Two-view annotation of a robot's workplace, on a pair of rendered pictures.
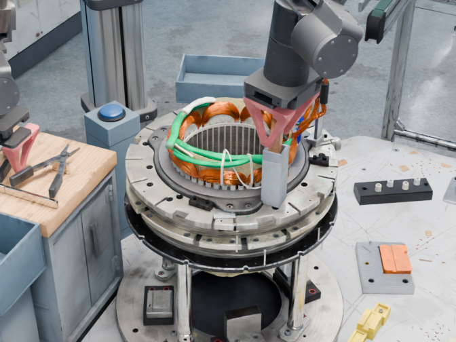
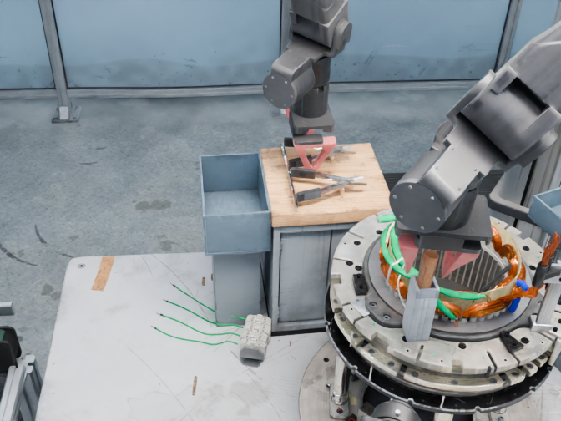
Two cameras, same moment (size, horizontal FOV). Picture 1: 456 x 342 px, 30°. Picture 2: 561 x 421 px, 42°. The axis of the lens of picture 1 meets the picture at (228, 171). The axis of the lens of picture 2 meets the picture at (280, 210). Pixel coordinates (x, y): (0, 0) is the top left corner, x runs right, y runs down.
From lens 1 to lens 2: 70 cm
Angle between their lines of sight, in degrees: 46
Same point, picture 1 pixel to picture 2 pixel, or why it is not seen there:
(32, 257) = (255, 233)
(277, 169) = (412, 301)
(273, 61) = not seen: hidden behind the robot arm
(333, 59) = (411, 207)
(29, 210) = (280, 200)
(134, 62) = (546, 163)
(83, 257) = (323, 271)
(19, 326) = (237, 278)
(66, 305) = (289, 296)
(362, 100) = not seen: outside the picture
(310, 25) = (422, 160)
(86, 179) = (344, 210)
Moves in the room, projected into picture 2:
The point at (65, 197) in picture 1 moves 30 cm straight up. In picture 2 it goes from (313, 209) to (324, 33)
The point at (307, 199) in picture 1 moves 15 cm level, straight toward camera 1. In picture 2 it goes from (441, 358) to (331, 397)
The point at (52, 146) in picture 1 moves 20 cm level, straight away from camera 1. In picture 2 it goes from (365, 172) to (436, 129)
